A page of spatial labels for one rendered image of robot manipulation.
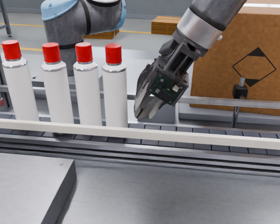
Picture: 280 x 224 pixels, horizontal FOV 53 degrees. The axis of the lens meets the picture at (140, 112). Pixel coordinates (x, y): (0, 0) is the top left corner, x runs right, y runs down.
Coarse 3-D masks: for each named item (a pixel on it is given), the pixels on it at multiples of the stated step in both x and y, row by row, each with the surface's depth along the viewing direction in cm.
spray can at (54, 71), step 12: (48, 48) 56; (48, 60) 57; (60, 60) 60; (48, 72) 58; (60, 72) 58; (48, 84) 59; (60, 84) 60; (48, 96) 61; (60, 96) 61; (48, 108) 64; (60, 108) 62; (60, 120) 63; (72, 120) 66
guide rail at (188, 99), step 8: (0, 88) 69; (40, 88) 68; (128, 96) 65; (152, 96) 65; (184, 96) 64; (192, 96) 64; (208, 104) 64; (216, 104) 64; (224, 104) 63; (232, 104) 63; (240, 104) 63; (248, 104) 62; (256, 104) 62; (264, 104) 62; (272, 104) 62
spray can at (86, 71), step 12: (84, 48) 56; (84, 60) 58; (84, 72) 58; (96, 72) 60; (84, 84) 59; (96, 84) 61; (84, 96) 61; (96, 96) 62; (84, 108) 62; (96, 108) 63; (84, 120) 64; (96, 120) 64
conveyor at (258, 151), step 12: (48, 120) 71; (0, 132) 66; (12, 132) 66; (24, 132) 66; (36, 132) 66; (48, 132) 66; (204, 132) 66; (216, 132) 66; (228, 132) 66; (240, 132) 66; (252, 132) 66; (264, 132) 66; (144, 144) 62; (156, 144) 62; (168, 144) 62; (180, 144) 62; (192, 144) 62; (204, 144) 62
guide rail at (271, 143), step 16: (16, 128) 64; (32, 128) 64; (48, 128) 63; (64, 128) 63; (80, 128) 62; (96, 128) 62; (112, 128) 61; (128, 128) 61; (224, 144) 59; (240, 144) 59; (256, 144) 58; (272, 144) 58
